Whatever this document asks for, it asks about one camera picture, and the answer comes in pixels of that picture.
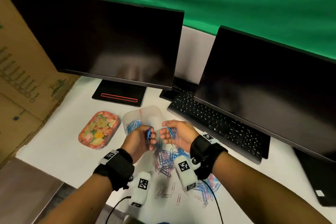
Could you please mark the person's right hand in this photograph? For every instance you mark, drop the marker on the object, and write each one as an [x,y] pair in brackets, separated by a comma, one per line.
[185,134]

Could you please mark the person's left hand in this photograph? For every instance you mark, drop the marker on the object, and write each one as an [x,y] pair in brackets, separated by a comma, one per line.
[136,143]

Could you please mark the small blue clip bunch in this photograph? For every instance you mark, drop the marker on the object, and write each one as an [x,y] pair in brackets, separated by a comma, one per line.
[148,134]
[172,132]

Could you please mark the sorted blue clips heap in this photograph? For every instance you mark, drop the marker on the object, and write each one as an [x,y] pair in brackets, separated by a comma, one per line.
[133,126]

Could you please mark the pile of blue pink paperclips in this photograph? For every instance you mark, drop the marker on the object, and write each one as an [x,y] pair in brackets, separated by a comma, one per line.
[164,163]

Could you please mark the translucent plastic container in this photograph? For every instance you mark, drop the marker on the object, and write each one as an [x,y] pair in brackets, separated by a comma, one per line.
[152,113]

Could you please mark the floral patterned oval tray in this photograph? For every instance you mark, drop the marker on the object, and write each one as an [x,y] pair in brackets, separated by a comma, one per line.
[98,130]

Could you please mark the person's right forearm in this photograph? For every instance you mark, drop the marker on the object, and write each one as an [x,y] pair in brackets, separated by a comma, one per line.
[262,195]

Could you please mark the person's left forearm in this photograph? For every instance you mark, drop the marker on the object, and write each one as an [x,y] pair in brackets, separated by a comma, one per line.
[78,202]

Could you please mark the black keyboard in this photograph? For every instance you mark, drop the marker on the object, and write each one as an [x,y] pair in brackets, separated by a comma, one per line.
[218,126]

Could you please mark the plain black monitor base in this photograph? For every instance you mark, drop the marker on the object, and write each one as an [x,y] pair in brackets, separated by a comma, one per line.
[170,92]

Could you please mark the black red-lined monitor base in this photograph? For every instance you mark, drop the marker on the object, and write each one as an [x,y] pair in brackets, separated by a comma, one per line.
[118,94]

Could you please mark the white table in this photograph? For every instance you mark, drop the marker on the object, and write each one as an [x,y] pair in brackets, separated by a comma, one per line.
[60,153]

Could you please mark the white divider panel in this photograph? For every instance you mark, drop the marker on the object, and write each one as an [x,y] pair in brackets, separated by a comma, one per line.
[194,53]

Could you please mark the black computer monitor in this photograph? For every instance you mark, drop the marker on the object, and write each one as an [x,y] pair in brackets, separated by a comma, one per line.
[105,40]
[267,87]

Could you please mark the grey side table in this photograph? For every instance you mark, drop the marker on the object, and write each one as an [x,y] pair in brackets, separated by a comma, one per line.
[26,195]

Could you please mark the brown cardboard box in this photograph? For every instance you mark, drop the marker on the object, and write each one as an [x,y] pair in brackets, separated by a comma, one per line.
[23,87]

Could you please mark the black laptop with sticker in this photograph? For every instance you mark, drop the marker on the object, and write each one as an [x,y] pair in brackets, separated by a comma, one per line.
[320,179]

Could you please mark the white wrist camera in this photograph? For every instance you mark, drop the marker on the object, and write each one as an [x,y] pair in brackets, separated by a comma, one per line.
[140,189]

